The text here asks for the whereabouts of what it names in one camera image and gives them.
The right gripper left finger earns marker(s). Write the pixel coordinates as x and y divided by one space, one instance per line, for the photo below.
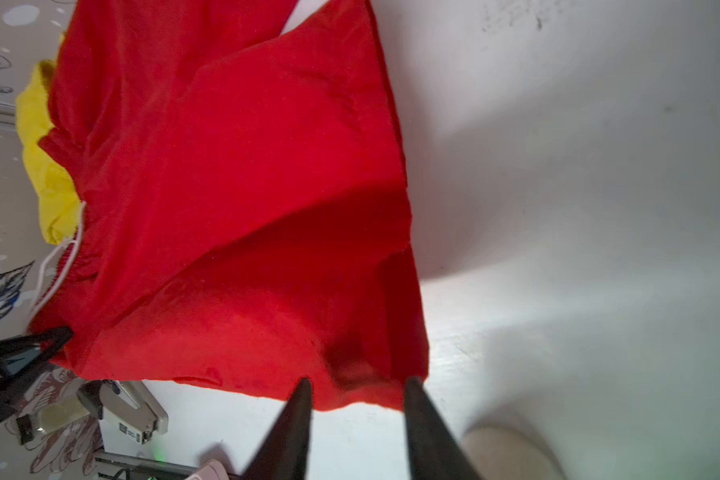
283 454

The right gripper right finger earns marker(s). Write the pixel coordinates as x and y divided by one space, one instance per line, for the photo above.
433 453

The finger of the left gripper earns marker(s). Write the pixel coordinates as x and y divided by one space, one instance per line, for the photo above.
22 360

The yellow shorts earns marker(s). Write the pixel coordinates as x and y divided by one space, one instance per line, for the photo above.
58 202

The red shorts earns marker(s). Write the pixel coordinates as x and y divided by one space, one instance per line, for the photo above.
246 220

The pink silicone case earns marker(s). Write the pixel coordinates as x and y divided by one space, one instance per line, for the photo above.
212 470

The grey white remote device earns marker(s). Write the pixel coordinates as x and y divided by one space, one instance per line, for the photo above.
129 406

